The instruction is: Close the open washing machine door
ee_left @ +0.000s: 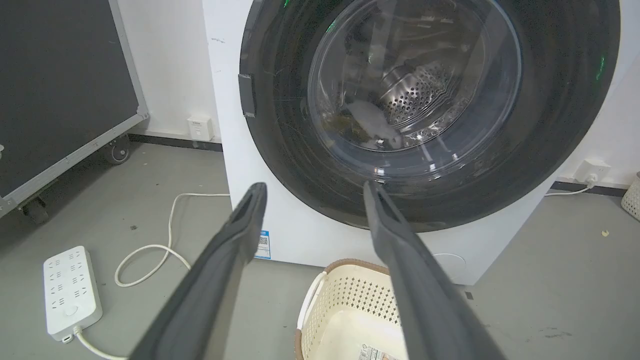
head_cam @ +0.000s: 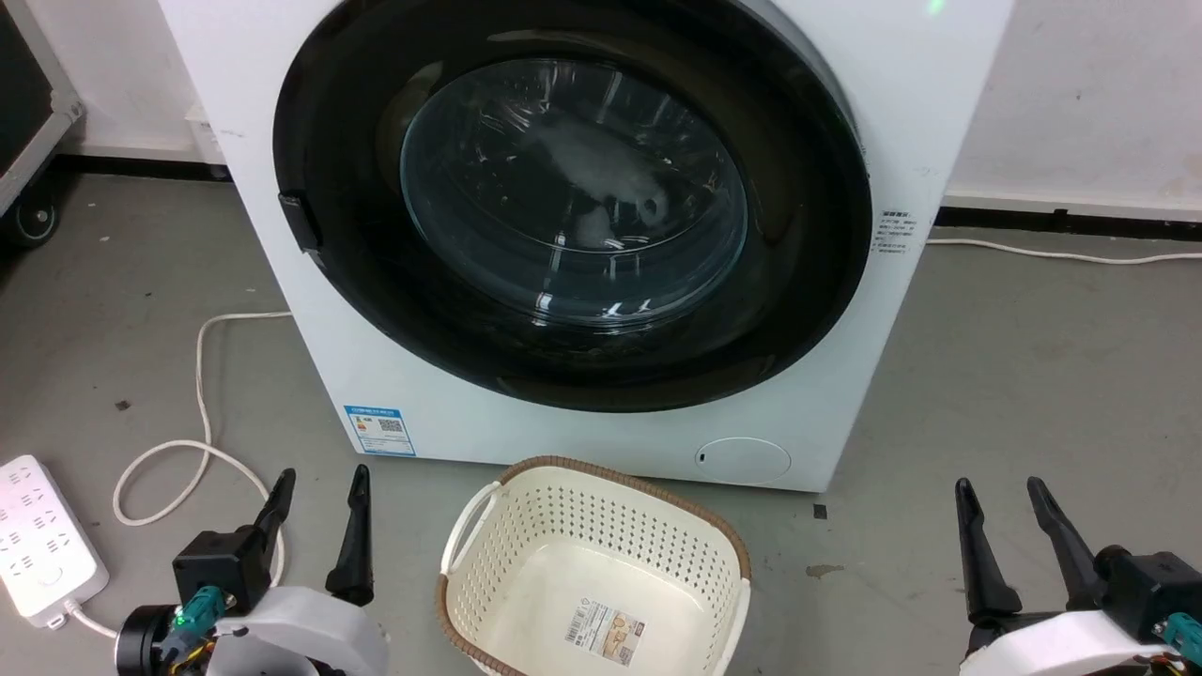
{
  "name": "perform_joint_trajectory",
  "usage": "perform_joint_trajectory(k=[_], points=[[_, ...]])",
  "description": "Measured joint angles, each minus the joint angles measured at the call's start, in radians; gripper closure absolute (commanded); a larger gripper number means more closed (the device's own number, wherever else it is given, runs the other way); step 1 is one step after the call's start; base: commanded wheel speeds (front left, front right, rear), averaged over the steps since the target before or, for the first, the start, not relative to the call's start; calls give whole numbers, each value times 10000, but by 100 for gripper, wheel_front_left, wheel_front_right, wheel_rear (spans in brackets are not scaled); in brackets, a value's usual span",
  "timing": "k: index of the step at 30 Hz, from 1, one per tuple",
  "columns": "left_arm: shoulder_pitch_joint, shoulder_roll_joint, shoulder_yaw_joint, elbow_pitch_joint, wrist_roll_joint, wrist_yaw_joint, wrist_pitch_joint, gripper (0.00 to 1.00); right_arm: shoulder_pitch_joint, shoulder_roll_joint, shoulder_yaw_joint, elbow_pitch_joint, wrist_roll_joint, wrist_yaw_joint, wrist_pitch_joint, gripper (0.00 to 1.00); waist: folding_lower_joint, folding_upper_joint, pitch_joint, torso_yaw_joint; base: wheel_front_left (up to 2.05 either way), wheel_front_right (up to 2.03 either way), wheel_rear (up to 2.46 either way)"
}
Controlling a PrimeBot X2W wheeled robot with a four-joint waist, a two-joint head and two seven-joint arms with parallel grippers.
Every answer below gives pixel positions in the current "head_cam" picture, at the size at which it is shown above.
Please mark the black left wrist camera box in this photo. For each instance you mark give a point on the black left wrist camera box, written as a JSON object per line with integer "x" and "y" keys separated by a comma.
{"x": 218, "y": 565}

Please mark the cream perforated laundry basket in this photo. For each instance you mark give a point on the cream perforated laundry basket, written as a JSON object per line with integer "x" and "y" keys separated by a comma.
{"x": 601, "y": 518}

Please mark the small white text sticker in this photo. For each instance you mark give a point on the small white text sticker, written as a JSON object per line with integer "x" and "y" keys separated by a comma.
{"x": 892, "y": 233}

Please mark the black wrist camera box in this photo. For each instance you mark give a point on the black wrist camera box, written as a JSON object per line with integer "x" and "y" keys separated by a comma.
{"x": 1150, "y": 587}
{"x": 218, "y": 565}

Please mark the round white filter cover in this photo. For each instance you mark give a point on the round white filter cover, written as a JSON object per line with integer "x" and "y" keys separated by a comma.
{"x": 744, "y": 461}

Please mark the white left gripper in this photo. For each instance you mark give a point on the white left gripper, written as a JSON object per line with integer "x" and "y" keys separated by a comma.
{"x": 300, "y": 634}

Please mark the blue energy label sticker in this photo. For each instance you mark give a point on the blue energy label sticker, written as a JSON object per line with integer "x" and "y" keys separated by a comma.
{"x": 379, "y": 431}

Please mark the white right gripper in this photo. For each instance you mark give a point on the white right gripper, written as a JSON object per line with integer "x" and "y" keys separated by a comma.
{"x": 1061, "y": 648}

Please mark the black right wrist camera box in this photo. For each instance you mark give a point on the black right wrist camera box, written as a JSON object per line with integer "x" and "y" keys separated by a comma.
{"x": 1150, "y": 587}

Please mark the white power strip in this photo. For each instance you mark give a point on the white power strip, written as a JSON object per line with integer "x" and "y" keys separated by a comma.
{"x": 38, "y": 540}

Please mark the black aluminium-edged flight case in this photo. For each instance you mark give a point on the black aluminium-edged flight case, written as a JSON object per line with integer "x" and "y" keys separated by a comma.
{"x": 23, "y": 84}

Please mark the black caster wheel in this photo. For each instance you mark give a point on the black caster wheel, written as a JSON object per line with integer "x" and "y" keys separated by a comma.
{"x": 34, "y": 221}

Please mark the white garment inside drum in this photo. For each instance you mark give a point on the white garment inside drum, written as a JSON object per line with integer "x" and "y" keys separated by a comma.
{"x": 601, "y": 161}

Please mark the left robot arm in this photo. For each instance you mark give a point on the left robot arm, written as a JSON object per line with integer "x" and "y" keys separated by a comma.
{"x": 143, "y": 643}

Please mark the white front-load washing machine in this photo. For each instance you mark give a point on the white front-load washing machine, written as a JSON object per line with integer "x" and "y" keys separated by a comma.
{"x": 939, "y": 103}

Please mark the paper label in basket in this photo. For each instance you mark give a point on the paper label in basket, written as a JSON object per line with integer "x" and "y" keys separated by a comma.
{"x": 605, "y": 634}

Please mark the black round washer door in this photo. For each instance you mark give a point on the black round washer door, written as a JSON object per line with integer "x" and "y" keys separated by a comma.
{"x": 808, "y": 282}

